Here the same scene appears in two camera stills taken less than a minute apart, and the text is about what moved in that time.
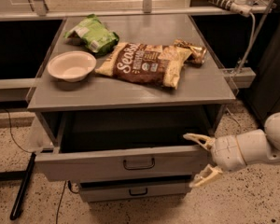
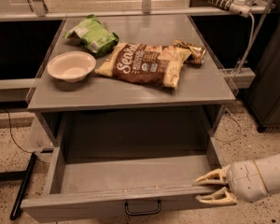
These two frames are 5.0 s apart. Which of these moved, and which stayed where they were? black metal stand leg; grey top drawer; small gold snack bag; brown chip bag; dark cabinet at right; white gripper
Moved: grey top drawer; white gripper
Stayed: brown chip bag; dark cabinet at right; black metal stand leg; small gold snack bag
